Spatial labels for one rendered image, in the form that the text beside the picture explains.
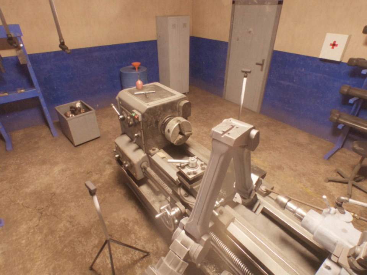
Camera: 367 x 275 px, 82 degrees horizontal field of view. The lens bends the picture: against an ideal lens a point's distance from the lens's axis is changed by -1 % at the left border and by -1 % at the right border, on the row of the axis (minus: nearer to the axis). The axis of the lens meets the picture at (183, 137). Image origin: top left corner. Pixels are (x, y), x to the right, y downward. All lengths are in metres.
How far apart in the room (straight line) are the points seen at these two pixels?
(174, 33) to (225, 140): 4.83
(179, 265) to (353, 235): 0.93
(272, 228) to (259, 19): 3.92
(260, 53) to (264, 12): 0.71
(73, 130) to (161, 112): 2.19
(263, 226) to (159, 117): 1.24
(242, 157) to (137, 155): 1.58
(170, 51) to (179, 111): 3.32
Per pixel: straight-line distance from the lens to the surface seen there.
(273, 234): 1.77
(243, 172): 0.79
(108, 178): 3.25
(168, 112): 2.03
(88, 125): 3.96
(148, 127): 1.98
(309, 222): 1.38
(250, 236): 1.57
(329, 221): 1.38
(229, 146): 0.57
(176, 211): 1.55
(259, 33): 4.83
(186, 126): 1.96
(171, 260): 0.71
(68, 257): 2.63
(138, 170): 2.21
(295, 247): 1.76
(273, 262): 1.50
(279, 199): 1.43
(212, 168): 0.60
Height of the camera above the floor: 2.10
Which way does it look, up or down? 32 degrees down
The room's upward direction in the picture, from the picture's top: straight up
